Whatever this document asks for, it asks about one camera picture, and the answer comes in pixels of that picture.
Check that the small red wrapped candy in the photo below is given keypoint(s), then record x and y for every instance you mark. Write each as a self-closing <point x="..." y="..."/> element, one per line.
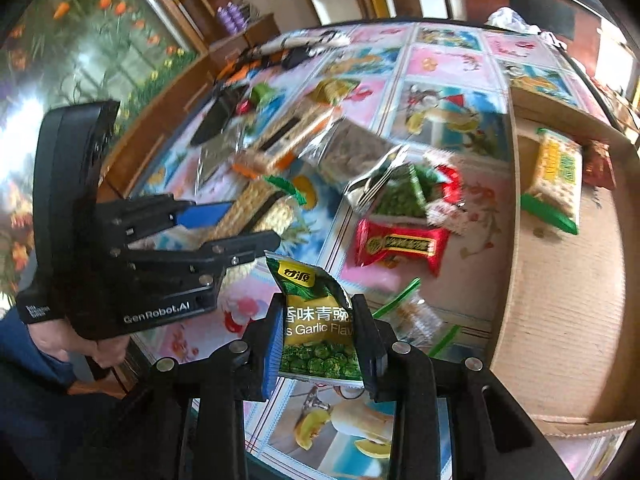
<point x="245" y="107"/>

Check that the cracker packet with green ends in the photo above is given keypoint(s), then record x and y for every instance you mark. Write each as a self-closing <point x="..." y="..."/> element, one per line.
<point x="265" y="210"/>

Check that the flower print wall poster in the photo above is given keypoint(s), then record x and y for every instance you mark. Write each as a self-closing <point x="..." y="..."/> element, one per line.
<point x="75" y="50"/>

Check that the person's left hand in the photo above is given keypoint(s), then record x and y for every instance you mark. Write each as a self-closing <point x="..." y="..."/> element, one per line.
<point x="62" y="342"/>

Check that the person's left forearm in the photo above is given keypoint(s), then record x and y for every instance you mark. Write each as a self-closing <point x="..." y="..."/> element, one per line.
<point x="20" y="355"/>

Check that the green and yellow snack packet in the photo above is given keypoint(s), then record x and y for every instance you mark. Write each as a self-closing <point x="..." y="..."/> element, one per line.
<point x="334" y="91"/>

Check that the clear packet with green ends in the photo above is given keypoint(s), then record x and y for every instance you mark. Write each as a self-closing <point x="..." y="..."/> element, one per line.
<point x="415" y="315"/>

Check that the cardboard box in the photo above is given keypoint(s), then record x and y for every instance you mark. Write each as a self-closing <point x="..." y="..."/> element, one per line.
<point x="550" y="310"/>

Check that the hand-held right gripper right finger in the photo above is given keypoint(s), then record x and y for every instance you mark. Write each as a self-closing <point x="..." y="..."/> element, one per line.
<point x="372" y="365"/>

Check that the wooden side cabinet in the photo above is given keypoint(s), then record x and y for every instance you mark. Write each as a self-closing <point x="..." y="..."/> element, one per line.
<point x="260" y="27"/>

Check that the dark red snack packet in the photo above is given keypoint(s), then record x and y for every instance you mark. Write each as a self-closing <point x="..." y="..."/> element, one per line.
<point x="599" y="165"/>

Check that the black rectangular panel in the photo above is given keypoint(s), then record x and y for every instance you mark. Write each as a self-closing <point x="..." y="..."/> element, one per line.
<point x="542" y="5"/>

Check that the white plastic bag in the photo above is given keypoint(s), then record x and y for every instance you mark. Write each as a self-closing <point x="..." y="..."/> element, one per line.
<point x="510" y="20"/>

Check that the red candy packet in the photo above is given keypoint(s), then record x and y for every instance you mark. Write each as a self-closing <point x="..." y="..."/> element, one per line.
<point x="400" y="246"/>

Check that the green pea snack packet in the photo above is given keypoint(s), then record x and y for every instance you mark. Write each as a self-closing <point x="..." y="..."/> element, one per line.
<point x="310" y="320"/>

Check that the silver foil packet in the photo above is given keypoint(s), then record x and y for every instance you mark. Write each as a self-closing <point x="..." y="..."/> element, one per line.
<point x="215" y="160"/>

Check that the yellow cracker packet with green edge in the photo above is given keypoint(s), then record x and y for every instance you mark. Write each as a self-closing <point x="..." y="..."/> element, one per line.
<point x="555" y="180"/>

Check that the small green foil packet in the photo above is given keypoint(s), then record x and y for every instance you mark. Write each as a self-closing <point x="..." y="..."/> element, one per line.
<point x="261" y="94"/>

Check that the purple bottle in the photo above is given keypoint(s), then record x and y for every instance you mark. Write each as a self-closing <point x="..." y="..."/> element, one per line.
<point x="236" y="16"/>
<point x="224" y="20"/>

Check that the red and white snack packet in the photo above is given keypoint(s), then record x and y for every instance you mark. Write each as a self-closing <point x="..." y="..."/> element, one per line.
<point x="447" y="210"/>

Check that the grey silver snack packet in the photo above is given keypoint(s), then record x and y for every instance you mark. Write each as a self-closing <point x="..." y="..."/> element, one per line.
<point x="350" y="147"/>

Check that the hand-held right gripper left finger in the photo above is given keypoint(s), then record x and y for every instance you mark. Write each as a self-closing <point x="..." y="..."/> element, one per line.
<point x="272" y="355"/>

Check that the fruit print tablecloth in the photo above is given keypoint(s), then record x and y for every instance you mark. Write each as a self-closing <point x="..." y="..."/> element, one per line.
<point x="450" y="85"/>

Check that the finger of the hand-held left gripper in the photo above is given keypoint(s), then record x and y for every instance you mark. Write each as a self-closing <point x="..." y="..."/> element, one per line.
<point x="205" y="214"/>
<point x="235" y="250"/>

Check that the green and silver pea packet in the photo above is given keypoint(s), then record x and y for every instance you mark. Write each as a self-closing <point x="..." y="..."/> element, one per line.
<point x="400" y="200"/>

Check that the cracker packet with orange ends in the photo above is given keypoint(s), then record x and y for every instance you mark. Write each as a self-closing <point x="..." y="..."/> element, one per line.
<point x="285" y="140"/>

